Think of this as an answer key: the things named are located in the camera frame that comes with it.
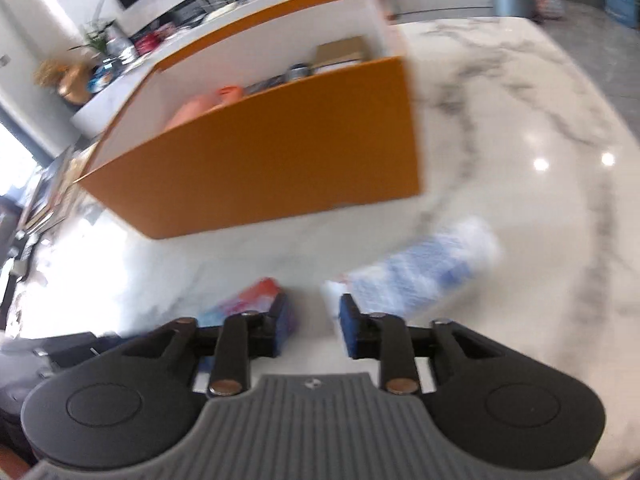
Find blue red card box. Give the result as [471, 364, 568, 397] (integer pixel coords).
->
[195, 278, 298, 358]

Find white lotion tube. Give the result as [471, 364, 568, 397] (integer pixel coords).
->
[320, 217, 502, 321]

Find illustrated book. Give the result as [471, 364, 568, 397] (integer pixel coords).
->
[243, 75, 285, 96]

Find brown cardboard box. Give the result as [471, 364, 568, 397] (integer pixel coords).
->
[311, 36, 371, 70]

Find stack of magazines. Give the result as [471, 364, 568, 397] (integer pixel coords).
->
[17, 143, 96, 234]

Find pink round bottle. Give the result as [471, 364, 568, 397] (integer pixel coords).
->
[164, 93, 218, 131]

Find orange storage box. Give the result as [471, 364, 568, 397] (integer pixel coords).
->
[79, 0, 422, 240]

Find pink pump bottle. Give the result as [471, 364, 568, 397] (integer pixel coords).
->
[206, 86, 244, 112]

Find dried yellow flowers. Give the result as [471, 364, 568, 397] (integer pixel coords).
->
[32, 58, 92, 106]

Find plant in glass vase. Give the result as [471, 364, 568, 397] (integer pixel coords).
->
[70, 0, 138, 65]

